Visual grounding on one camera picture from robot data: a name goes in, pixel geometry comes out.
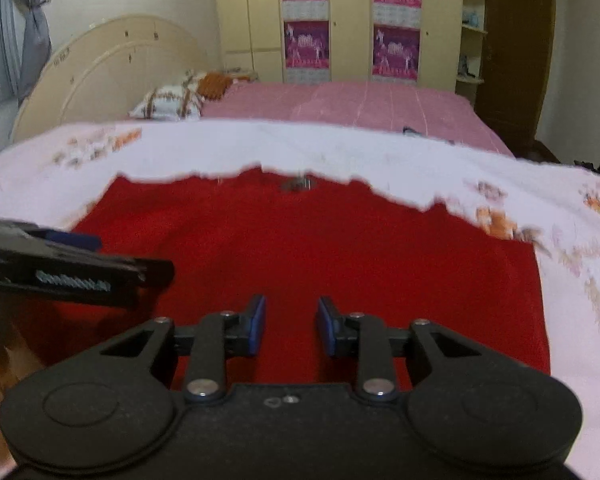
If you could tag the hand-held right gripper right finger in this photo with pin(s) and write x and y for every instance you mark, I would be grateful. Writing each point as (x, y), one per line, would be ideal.
(326, 325)

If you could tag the cream arched headboard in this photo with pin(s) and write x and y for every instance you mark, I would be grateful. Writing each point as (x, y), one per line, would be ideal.
(105, 70)

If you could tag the white floral bedsheet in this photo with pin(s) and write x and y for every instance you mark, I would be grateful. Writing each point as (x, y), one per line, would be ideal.
(230, 145)

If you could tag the pink bed cover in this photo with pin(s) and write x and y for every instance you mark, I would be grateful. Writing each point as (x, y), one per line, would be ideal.
(355, 105)

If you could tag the brown wooden door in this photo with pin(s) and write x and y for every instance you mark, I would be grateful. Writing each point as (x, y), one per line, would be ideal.
(515, 50)

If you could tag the light blue shelf item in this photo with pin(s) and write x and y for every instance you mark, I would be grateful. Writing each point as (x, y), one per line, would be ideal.
(471, 17)

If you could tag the cream corner shelf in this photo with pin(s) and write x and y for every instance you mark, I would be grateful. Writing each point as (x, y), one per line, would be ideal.
(472, 40)

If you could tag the cream wardrobe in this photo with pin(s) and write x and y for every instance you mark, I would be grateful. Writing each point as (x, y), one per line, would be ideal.
(350, 35)

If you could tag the large floral pillow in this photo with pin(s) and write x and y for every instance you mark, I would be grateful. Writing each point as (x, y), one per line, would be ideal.
(165, 102)

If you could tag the small floral pillow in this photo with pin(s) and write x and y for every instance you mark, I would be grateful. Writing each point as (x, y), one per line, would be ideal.
(192, 80)

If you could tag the orange pillow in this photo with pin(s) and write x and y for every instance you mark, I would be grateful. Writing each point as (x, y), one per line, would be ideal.
(215, 85)

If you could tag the black white striped cloth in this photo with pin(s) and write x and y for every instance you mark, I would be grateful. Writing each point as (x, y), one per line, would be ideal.
(412, 131)

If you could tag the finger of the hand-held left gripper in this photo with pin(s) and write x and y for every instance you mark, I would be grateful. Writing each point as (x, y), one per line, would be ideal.
(75, 240)

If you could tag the grey curtain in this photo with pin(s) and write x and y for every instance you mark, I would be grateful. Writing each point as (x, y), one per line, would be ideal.
(32, 35)

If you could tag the red sequined sweater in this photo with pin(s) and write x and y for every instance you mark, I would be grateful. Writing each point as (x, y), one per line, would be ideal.
(330, 250)

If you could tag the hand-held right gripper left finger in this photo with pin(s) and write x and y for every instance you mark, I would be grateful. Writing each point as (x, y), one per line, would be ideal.
(256, 325)

